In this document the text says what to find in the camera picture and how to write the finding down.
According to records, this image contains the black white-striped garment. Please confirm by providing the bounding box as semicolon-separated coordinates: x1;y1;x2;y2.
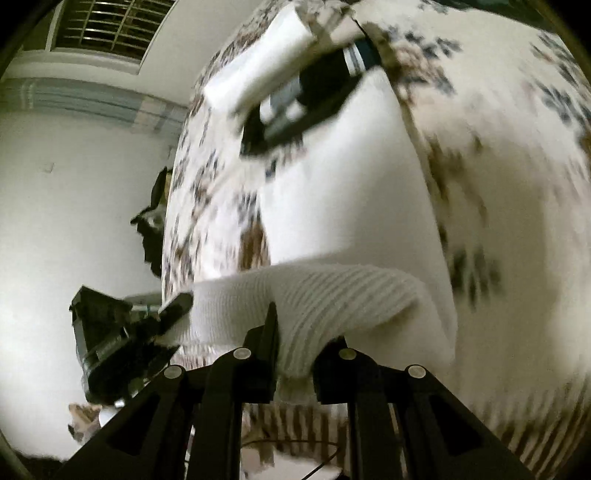
238;39;384;158

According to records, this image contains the plain white garment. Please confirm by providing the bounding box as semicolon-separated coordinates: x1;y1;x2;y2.
257;68;459;366

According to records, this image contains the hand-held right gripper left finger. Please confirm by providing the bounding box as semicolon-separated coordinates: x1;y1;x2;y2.
54;302;280;480

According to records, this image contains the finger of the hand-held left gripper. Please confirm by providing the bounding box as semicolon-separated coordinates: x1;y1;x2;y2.
157;292;195;329

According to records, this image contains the folded white cloth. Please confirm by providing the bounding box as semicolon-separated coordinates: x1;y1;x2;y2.
203;6;366;117

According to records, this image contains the barred window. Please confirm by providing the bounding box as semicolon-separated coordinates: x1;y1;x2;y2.
44;0;180;75

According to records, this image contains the floral printed blanket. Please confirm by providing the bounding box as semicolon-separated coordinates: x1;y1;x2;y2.
159;0;591;480

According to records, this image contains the dark object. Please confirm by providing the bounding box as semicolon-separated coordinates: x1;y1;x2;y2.
129;166;172;278

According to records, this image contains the black cable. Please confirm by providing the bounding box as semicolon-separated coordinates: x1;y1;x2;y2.
240;438;345;480

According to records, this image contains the pale plaid curtain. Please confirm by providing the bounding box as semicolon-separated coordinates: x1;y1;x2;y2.
0;78;186;136

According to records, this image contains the white ribbed sock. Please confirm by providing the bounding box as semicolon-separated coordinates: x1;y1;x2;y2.
178;262;422;377

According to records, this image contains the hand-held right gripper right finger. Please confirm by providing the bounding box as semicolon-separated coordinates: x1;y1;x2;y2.
313;336;536;480

